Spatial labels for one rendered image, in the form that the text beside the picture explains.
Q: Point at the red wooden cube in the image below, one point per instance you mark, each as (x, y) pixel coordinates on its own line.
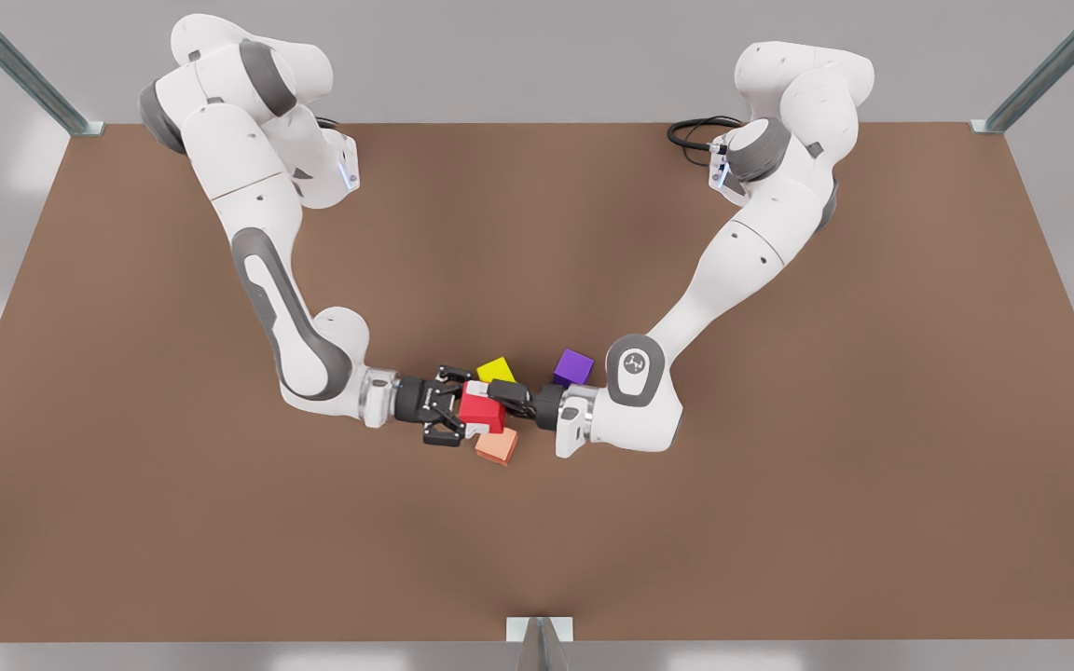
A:
(481, 410)

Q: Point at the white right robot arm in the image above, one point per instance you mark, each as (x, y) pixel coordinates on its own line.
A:
(257, 186)

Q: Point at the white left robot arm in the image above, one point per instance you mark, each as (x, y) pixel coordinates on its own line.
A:
(751, 252)

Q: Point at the yellow wooden cube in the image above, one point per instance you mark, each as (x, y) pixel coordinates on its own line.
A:
(496, 370)

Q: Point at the purple wooden cube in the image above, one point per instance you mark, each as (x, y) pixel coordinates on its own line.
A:
(574, 367)

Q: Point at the orange wooden cube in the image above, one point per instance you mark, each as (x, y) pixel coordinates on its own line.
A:
(497, 447)

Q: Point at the silver frame post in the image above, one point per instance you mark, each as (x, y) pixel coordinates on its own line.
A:
(24, 75)
(1050, 70)
(539, 643)

